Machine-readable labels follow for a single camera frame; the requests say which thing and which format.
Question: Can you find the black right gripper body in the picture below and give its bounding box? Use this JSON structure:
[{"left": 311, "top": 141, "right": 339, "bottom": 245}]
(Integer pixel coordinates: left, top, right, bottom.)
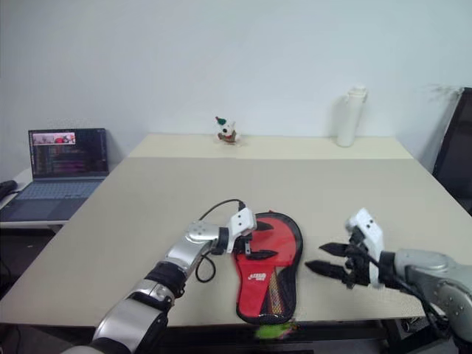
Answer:
[{"left": 342, "top": 226, "right": 372, "bottom": 291}]

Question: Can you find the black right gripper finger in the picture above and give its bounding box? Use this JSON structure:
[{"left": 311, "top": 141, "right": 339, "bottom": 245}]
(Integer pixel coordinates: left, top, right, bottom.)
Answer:
[
  {"left": 305, "top": 260, "right": 350, "bottom": 282},
  {"left": 318, "top": 242, "right": 352, "bottom": 257}
]

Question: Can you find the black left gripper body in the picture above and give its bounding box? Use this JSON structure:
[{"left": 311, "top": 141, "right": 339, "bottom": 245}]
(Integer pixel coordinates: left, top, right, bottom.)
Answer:
[{"left": 241, "top": 229, "right": 260, "bottom": 256}]

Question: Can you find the red and black paddle case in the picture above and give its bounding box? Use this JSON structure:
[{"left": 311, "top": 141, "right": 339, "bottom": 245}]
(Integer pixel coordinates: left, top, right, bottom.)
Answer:
[{"left": 232, "top": 210, "right": 305, "bottom": 326}]

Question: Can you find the green object under table edge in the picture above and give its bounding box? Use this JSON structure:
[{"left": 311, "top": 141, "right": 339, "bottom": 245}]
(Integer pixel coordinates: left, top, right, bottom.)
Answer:
[{"left": 254, "top": 322, "right": 299, "bottom": 340}]

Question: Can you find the white plush dog toy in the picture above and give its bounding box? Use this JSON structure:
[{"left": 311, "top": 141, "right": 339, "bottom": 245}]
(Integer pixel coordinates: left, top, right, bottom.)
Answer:
[{"left": 214, "top": 115, "right": 243, "bottom": 146}]

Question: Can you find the white water bottle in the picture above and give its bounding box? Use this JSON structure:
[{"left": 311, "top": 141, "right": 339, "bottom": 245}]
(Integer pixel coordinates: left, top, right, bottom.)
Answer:
[{"left": 336, "top": 86, "right": 370, "bottom": 148}]

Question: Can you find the black office chair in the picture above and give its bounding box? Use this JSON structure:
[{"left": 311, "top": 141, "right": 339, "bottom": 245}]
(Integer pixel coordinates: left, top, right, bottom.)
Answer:
[{"left": 431, "top": 86, "right": 472, "bottom": 217}]

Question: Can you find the open grey laptop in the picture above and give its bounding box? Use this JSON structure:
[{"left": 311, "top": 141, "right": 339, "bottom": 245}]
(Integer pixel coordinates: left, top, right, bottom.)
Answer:
[{"left": 0, "top": 127, "right": 111, "bottom": 223}]

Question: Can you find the white side desk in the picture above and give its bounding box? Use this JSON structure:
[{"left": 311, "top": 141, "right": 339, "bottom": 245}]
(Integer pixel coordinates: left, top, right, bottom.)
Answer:
[{"left": 0, "top": 162, "right": 126, "bottom": 237}]

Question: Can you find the black object beside laptop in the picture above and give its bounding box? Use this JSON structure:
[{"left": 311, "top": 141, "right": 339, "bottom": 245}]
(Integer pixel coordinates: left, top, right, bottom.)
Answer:
[{"left": 0, "top": 179, "right": 19, "bottom": 201}]

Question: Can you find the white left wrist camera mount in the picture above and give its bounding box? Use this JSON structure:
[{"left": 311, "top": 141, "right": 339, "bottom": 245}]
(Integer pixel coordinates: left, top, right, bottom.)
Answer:
[{"left": 225, "top": 207, "right": 257, "bottom": 254}]

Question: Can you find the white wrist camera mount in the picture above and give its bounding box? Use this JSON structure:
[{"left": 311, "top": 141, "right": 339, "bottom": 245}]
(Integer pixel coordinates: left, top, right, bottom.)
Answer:
[
  {"left": 225, "top": 207, "right": 257, "bottom": 254},
  {"left": 344, "top": 207, "right": 385, "bottom": 289}
]

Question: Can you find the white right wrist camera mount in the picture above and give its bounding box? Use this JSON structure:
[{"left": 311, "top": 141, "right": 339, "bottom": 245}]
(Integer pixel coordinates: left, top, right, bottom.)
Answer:
[{"left": 344, "top": 207, "right": 385, "bottom": 289}]

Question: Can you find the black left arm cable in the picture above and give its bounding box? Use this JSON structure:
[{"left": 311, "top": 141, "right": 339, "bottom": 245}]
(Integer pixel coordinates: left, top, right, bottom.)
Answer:
[{"left": 195, "top": 198, "right": 247, "bottom": 284}]

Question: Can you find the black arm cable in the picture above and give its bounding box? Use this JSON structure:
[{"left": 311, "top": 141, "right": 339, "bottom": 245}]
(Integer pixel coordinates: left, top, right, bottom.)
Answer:
[
  {"left": 368, "top": 254, "right": 450, "bottom": 339},
  {"left": 195, "top": 198, "right": 247, "bottom": 284}
]

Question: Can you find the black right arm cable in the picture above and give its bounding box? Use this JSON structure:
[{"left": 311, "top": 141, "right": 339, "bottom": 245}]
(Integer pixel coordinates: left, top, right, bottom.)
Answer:
[{"left": 368, "top": 254, "right": 450, "bottom": 339}]

